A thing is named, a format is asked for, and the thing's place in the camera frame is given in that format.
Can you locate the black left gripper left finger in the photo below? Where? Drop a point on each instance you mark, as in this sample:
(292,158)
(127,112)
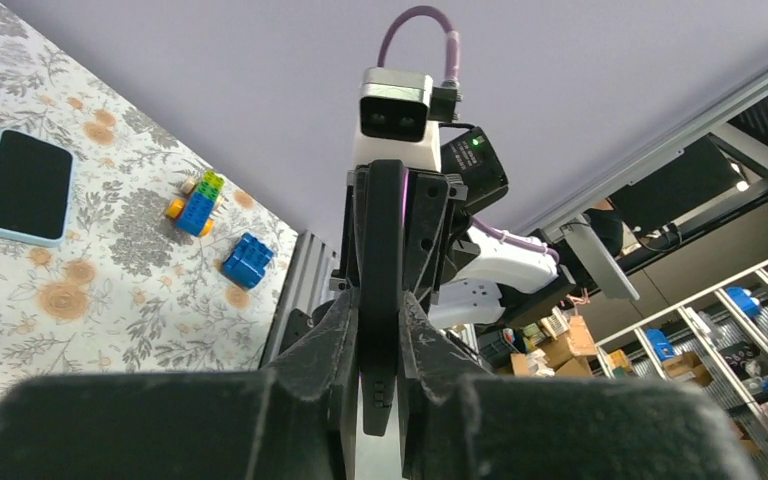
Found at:
(292,419)

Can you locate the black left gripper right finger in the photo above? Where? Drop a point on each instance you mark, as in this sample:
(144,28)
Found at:
(459,421)

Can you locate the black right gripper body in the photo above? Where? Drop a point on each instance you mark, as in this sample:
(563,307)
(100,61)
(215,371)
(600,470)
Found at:
(434,215)

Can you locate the black phone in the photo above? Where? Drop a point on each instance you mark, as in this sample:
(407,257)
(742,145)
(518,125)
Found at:
(379,229)

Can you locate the blue toy block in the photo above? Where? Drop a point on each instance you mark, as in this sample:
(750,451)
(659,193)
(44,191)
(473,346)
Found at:
(247,262)

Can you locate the floral table mat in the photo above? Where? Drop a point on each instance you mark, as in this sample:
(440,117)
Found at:
(125,291)

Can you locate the multicolour toy block car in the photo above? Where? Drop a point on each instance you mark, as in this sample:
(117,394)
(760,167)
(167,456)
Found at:
(200,197)

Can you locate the metal storage shelf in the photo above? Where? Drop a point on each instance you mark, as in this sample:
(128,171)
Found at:
(719,332)

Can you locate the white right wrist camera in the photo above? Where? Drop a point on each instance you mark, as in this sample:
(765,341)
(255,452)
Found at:
(400,114)

